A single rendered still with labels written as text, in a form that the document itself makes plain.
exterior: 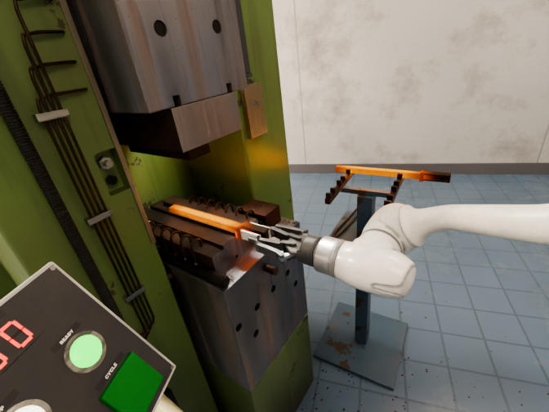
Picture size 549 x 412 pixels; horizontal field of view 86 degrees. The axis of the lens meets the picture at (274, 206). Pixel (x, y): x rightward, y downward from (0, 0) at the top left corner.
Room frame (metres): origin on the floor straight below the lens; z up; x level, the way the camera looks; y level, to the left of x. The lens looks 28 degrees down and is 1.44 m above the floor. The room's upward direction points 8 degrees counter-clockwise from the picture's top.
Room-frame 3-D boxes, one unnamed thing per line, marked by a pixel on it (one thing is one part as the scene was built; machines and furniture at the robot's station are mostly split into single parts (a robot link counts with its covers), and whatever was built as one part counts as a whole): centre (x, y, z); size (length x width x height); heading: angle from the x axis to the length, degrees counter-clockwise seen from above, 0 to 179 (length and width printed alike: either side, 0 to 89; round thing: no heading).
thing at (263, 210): (0.89, 0.06, 0.95); 0.12 x 0.09 x 0.07; 51
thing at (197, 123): (0.84, 0.28, 1.32); 0.42 x 0.20 x 0.10; 51
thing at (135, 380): (0.29, 0.26, 1.01); 0.07 x 0.05 x 0.07; 166
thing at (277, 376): (0.89, 0.26, 0.23); 0.56 x 0.38 x 0.47; 51
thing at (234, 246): (0.84, 0.28, 0.96); 0.42 x 0.20 x 0.09; 51
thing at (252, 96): (1.04, 0.03, 1.27); 0.09 x 0.02 x 0.17; 141
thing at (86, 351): (0.30, 0.30, 1.09); 0.05 x 0.03 x 0.04; 141
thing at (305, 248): (0.60, -0.06, 1.00); 0.09 x 0.08 x 0.07; 51
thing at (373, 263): (0.50, -0.21, 1.00); 0.16 x 0.13 x 0.11; 51
